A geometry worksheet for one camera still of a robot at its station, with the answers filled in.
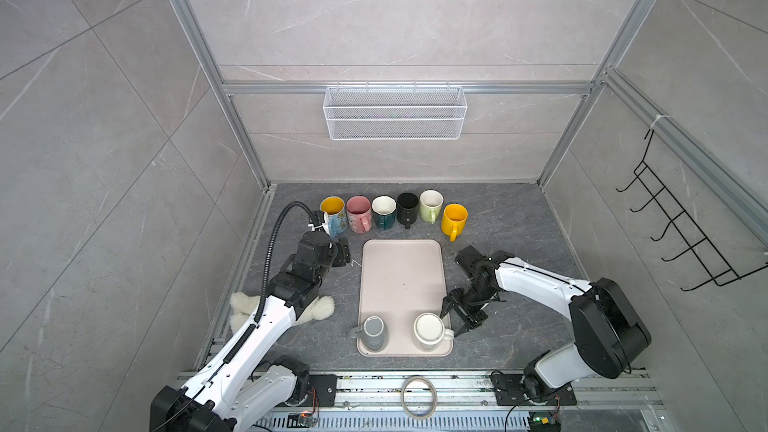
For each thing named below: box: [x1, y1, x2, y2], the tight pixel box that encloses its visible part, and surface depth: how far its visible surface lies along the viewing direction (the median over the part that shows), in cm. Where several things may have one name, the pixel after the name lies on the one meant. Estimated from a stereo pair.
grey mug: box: [350, 315, 386, 351], surface depth 76 cm
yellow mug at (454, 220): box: [441, 203, 469, 242], surface depth 101 cm
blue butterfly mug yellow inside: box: [320, 195, 348, 239], surface depth 102 cm
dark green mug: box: [371, 195, 398, 231], surface depth 101 cm
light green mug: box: [419, 189, 445, 225], surface depth 103 cm
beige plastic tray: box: [357, 239, 455, 358], surface depth 93 cm
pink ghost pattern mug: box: [345, 195, 373, 234], surface depth 100 cm
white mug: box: [413, 312, 455, 349], surface depth 78 cm
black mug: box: [396, 192, 419, 229], surface depth 103 cm
